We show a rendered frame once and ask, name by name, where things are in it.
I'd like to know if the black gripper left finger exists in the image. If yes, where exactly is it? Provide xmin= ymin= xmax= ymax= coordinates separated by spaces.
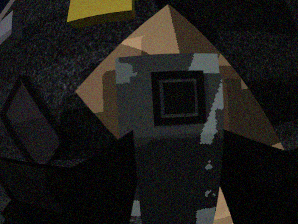
xmin=0 ymin=131 xmax=137 ymax=224

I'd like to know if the yellow rectangular block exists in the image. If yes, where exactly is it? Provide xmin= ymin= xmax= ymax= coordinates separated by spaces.
xmin=67 ymin=0 xmax=136 ymax=30

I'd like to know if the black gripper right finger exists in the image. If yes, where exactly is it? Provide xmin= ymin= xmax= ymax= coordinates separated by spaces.
xmin=220 ymin=129 xmax=298 ymax=224

